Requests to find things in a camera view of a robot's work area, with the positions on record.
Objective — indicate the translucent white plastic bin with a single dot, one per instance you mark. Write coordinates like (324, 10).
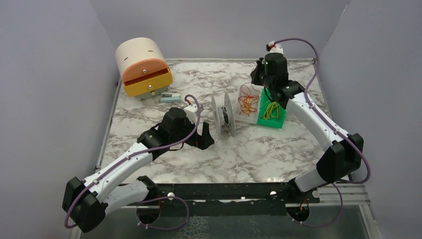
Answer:
(247, 103)

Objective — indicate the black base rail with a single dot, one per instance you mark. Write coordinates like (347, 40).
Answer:
(225, 199)

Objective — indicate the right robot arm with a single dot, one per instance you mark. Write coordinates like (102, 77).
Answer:
(342, 151)

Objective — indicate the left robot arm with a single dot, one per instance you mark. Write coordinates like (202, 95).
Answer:
(87, 202)

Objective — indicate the grey perforated cable spool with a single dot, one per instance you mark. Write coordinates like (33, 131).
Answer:
(223, 116)

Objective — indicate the green plastic bin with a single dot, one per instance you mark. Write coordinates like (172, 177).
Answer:
(271, 114)

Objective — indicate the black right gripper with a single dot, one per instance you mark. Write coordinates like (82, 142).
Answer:
(258, 73)

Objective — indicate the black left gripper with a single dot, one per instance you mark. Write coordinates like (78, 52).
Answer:
(200, 138)

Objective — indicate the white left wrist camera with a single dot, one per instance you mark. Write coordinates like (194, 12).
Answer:
(191, 112)

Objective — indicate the light blue stapler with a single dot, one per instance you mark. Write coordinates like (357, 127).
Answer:
(170, 98)

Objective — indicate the beige and orange drawer cabinet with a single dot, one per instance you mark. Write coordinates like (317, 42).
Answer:
(143, 69)

